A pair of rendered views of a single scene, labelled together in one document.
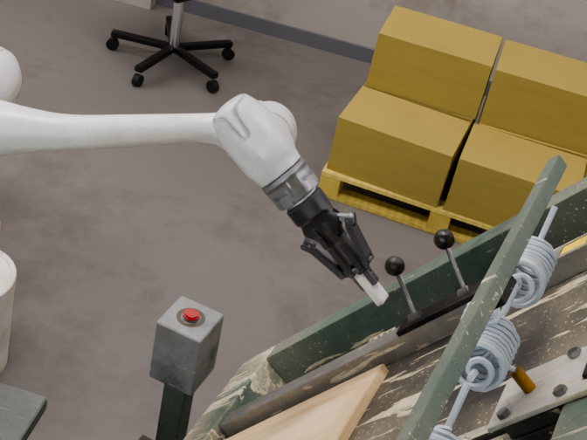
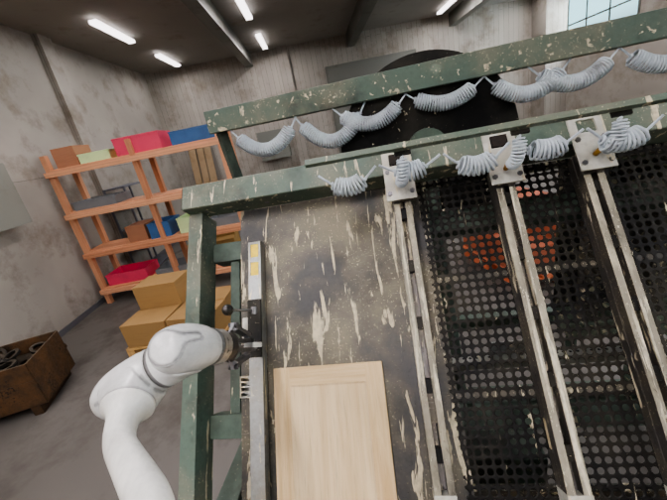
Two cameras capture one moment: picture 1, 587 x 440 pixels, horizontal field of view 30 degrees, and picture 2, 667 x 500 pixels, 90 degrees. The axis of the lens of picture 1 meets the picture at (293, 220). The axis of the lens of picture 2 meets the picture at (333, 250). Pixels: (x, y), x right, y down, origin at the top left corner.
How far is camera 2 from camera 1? 168 cm
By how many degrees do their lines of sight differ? 84
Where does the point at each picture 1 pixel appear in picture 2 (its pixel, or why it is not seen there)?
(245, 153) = (209, 343)
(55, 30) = not seen: outside the picture
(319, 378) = (264, 426)
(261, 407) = (265, 487)
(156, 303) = not seen: outside the picture
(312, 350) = (200, 487)
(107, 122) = (147, 472)
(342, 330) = (200, 452)
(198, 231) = not seen: outside the picture
